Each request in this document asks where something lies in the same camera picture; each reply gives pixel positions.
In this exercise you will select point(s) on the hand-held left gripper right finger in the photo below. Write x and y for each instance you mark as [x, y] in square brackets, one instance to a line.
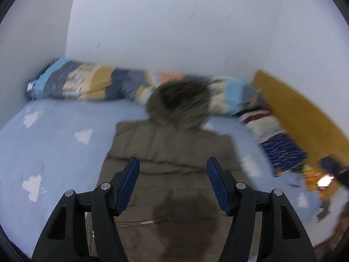
[220, 188]

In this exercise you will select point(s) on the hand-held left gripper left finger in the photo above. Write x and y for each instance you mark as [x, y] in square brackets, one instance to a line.
[128, 185]

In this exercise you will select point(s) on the olive puffer jacket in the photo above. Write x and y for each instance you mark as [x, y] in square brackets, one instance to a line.
[174, 147]

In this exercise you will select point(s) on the blue star print pillow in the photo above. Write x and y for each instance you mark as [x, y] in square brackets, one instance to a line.
[280, 144]

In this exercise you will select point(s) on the light blue cloud bed sheet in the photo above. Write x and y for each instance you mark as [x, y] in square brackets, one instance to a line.
[54, 147]

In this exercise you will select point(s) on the wooden headboard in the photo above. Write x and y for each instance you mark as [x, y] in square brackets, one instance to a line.
[297, 114]

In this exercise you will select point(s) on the patchwork printed blanket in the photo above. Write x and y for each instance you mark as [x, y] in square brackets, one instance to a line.
[90, 83]

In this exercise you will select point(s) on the dark grey object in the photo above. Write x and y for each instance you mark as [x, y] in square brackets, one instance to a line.
[334, 166]

